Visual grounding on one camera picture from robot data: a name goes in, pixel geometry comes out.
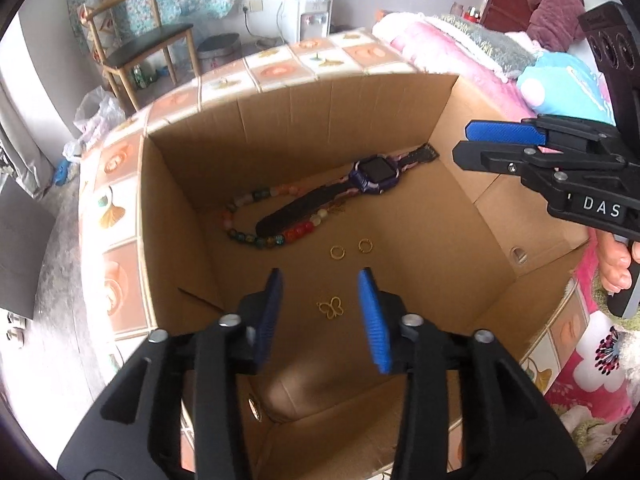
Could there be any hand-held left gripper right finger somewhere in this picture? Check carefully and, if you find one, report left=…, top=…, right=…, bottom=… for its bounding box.
left=356, top=266, right=586, bottom=480

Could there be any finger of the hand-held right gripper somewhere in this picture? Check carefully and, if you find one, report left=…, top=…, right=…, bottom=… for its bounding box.
left=452, top=141, right=621, bottom=201
left=464, top=115, right=618, bottom=158

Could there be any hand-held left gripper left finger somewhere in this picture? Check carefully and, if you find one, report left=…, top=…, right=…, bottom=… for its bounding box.
left=57, top=267, right=285, bottom=480

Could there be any brown cardboard box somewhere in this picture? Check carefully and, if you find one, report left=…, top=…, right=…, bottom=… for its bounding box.
left=141, top=71, right=593, bottom=480

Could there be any pink strap smart watch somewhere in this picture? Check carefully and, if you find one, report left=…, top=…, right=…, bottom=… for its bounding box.
left=255, top=142, right=440, bottom=238

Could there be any person's right hand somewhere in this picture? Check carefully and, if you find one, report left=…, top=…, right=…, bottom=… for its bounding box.
left=596, top=229, right=634, bottom=295

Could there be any blue pillow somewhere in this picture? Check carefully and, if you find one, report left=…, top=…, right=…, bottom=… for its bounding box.
left=516, top=52, right=616, bottom=126

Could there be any grey fringed blanket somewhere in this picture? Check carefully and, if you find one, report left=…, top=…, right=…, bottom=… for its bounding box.
left=437, top=12, right=538, bottom=81

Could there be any pink floral blanket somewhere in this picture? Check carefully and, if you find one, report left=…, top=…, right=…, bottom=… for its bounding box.
left=372, top=10, right=538, bottom=123

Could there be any dark pink floral quilt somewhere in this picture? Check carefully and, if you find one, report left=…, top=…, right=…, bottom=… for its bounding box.
left=542, top=240, right=640, bottom=461

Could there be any leaf and cup print tablecloth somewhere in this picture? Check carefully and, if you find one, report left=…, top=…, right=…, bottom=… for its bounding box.
left=77, top=30, right=593, bottom=480

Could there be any white water dispenser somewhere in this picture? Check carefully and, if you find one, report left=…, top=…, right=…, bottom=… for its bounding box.
left=282, top=0, right=333, bottom=43

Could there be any grey cabinet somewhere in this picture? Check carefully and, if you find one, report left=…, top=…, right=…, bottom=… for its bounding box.
left=0, top=177, right=57, bottom=321

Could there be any white plastic bag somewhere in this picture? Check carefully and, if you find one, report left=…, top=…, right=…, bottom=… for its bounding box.
left=74, top=86, right=126, bottom=136

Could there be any grey trash bin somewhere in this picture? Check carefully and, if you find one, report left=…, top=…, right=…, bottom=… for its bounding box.
left=196, top=33, right=243, bottom=76

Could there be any green can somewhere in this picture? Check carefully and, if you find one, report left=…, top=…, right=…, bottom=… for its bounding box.
left=131, top=65, right=157, bottom=91

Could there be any wooden chair black seat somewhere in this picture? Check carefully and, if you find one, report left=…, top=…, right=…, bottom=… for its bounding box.
left=80, top=0, right=203, bottom=111

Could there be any grey curtain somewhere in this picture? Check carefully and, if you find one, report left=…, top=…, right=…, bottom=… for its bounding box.
left=0, top=10, right=56, bottom=196

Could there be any multicolour bead bracelet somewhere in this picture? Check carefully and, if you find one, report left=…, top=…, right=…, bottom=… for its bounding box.
left=221, top=184, right=328, bottom=250

